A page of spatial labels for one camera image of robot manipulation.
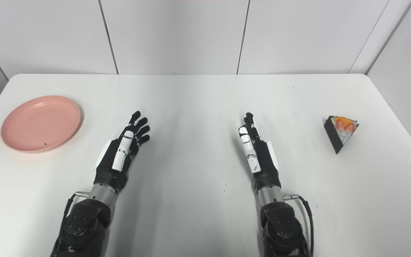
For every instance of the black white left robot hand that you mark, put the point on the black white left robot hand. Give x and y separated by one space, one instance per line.
112 164

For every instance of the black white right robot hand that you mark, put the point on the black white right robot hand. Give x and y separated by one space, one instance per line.
267 167

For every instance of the chocolate cake slice with fruit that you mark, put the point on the chocolate cake slice with fruit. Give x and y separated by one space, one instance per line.
335 137

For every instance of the pink round plate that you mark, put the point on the pink round plate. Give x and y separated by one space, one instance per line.
41 123

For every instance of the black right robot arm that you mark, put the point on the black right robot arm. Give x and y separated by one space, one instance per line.
282 228

